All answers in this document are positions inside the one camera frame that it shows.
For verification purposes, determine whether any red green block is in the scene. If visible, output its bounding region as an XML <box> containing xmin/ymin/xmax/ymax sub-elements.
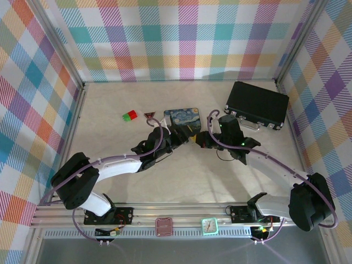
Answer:
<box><xmin>122</xmin><ymin>109</ymin><xmax>138</xmax><ymax>123</ymax></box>

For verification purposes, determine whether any starry night tin box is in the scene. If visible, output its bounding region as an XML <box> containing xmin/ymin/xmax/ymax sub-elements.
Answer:
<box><xmin>163</xmin><ymin>107</ymin><xmax>201</xmax><ymax>139</ymax></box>

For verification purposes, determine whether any mint green small clock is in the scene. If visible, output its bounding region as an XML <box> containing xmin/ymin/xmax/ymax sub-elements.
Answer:
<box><xmin>201</xmin><ymin>217</ymin><xmax>219</xmax><ymax>236</ymax></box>

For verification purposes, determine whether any pink square tile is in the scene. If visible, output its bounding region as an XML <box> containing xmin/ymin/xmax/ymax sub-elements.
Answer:
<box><xmin>155</xmin><ymin>217</ymin><xmax>173</xmax><ymax>238</ymax></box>

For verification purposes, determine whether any thin black wire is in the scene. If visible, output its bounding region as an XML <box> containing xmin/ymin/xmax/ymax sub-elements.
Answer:
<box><xmin>215</xmin><ymin>149</ymin><xmax>235</xmax><ymax>163</ymax></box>

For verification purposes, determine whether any aluminium frame post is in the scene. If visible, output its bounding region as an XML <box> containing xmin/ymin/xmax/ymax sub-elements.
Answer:
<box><xmin>26</xmin><ymin>0</ymin><xmax>86</xmax><ymax>89</ymax></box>
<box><xmin>274</xmin><ymin>0</ymin><xmax>329</xmax><ymax>85</ymax></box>

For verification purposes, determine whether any perforated metal strip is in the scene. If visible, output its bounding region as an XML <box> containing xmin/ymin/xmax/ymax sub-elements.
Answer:
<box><xmin>43</xmin><ymin>229</ymin><xmax>277</xmax><ymax>239</ymax></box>

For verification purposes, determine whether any black hard case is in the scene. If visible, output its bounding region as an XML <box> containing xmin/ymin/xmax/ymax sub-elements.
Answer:
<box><xmin>223</xmin><ymin>81</ymin><xmax>290</xmax><ymax>131</ymax></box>

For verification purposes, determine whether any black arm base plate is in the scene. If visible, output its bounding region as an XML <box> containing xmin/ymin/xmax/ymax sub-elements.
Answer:
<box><xmin>229</xmin><ymin>204</ymin><xmax>282</xmax><ymax>224</ymax></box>
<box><xmin>83</xmin><ymin>206</ymin><xmax>135</xmax><ymax>226</ymax></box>

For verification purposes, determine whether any small circuit board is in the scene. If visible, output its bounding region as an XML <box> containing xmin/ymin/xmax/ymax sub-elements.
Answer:
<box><xmin>251</xmin><ymin>225</ymin><xmax>272</xmax><ymax>239</ymax></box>
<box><xmin>95</xmin><ymin>226</ymin><xmax>122</xmax><ymax>238</ymax></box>

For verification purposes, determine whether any purple cable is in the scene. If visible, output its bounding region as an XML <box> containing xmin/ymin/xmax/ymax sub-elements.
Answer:
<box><xmin>38</xmin><ymin>117</ymin><xmax>172</xmax><ymax>206</ymax></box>
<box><xmin>71</xmin><ymin>208</ymin><xmax>111</xmax><ymax>245</ymax></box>
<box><xmin>206</xmin><ymin>109</ymin><xmax>339</xmax><ymax>230</ymax></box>
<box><xmin>251</xmin><ymin>217</ymin><xmax>285</xmax><ymax>245</ymax></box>

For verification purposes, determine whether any aluminium rail beam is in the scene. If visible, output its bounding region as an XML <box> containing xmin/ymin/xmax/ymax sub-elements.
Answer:
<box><xmin>29</xmin><ymin>202</ymin><xmax>331</xmax><ymax>229</ymax></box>

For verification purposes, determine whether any aluminium side rail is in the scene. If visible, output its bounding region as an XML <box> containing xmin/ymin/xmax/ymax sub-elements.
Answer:
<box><xmin>48</xmin><ymin>82</ymin><xmax>87</xmax><ymax>206</ymax></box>
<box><xmin>276</xmin><ymin>79</ymin><xmax>313</xmax><ymax>177</ymax></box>

